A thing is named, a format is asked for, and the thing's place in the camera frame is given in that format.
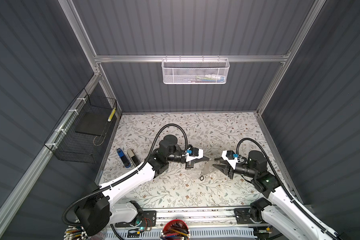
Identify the grey strap metal keyring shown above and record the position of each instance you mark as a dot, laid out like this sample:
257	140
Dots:
208	168

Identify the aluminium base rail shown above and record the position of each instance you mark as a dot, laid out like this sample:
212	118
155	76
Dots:
204	223

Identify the black wire wall basket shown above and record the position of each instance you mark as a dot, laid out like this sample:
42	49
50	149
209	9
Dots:
85	132

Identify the red pencil cup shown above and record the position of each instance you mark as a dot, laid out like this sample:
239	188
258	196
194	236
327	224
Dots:
175	230

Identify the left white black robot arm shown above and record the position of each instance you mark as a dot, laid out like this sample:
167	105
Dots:
103	209

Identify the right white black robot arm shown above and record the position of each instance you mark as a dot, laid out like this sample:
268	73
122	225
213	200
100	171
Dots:
277	206

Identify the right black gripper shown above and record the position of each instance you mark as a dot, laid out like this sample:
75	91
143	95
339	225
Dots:
225	169

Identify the yellow marker pen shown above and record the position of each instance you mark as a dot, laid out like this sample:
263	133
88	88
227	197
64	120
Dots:
111	114

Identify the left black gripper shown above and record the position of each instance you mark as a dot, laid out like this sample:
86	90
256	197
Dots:
188	165

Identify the clear pencil jar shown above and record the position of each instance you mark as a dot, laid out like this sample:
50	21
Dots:
75	233

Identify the blue usb stick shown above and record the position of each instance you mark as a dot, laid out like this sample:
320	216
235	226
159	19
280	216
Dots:
124	159

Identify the white mesh wall basket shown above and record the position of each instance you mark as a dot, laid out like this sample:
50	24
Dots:
195	71

